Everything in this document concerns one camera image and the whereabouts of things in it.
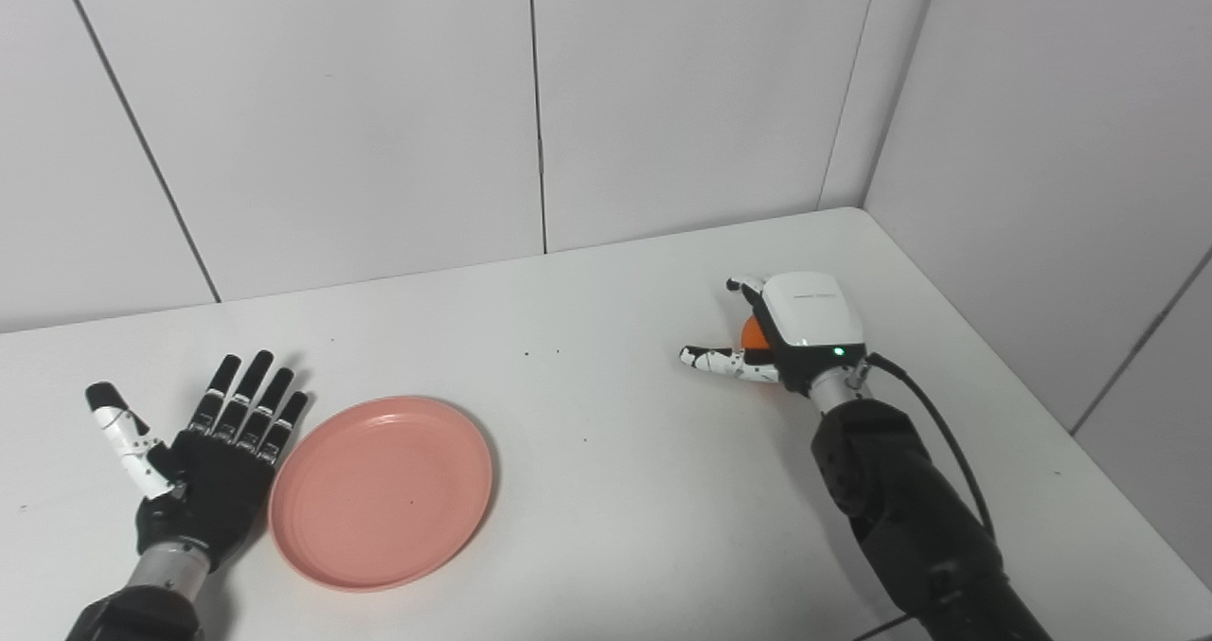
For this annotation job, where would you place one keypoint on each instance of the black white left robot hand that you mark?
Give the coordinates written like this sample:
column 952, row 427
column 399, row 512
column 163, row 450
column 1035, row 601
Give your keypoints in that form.
column 213, row 489

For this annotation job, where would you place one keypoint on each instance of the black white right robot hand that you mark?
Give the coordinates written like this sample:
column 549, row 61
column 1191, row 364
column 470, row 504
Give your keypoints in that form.
column 810, row 314

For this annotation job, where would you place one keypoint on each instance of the pink plastic plate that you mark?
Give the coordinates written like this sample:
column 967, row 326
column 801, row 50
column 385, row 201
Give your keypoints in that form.
column 379, row 494

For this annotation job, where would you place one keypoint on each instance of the orange fruit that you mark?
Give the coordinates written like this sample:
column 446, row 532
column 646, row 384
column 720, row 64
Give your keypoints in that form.
column 753, row 334

